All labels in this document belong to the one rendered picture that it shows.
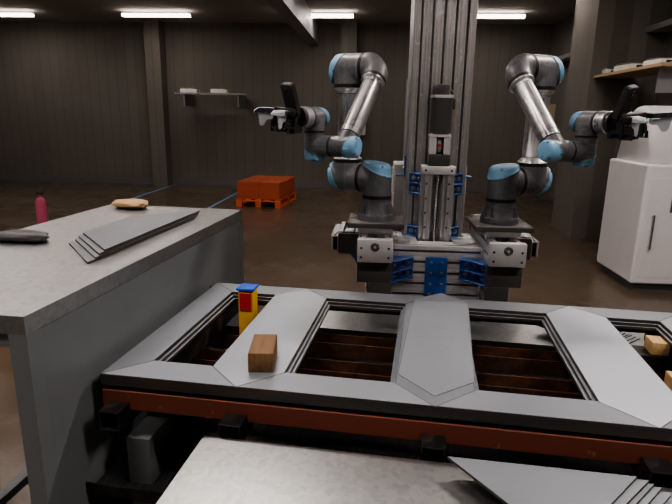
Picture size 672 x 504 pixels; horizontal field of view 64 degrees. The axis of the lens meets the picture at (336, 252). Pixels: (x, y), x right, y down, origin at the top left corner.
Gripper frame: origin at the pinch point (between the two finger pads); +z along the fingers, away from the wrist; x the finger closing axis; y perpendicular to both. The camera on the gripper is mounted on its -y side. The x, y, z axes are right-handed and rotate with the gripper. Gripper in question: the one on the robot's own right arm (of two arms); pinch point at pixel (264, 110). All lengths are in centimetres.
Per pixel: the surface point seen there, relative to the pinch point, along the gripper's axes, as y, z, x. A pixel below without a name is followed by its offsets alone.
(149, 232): 42, 23, 24
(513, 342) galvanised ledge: 67, -43, -84
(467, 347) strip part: 51, 7, -79
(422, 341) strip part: 53, 9, -68
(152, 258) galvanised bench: 43, 37, 7
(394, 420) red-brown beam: 56, 43, -75
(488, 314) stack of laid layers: 53, -26, -77
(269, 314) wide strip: 59, 15, -20
